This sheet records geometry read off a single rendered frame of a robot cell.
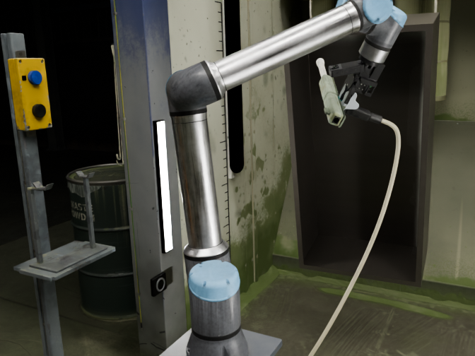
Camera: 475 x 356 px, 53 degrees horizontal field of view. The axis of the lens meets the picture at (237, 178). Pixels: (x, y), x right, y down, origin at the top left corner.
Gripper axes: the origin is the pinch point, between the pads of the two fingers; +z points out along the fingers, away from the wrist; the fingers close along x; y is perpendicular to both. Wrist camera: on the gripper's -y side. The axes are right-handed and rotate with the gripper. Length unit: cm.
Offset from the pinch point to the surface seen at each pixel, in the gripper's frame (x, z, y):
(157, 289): -3, 112, -39
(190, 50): 75, 27, -54
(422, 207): 11, 37, 60
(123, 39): 54, 23, -84
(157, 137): 32, 53, -58
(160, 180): 24, 70, -52
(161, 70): 52, 30, -64
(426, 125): 19.3, 4.1, 44.5
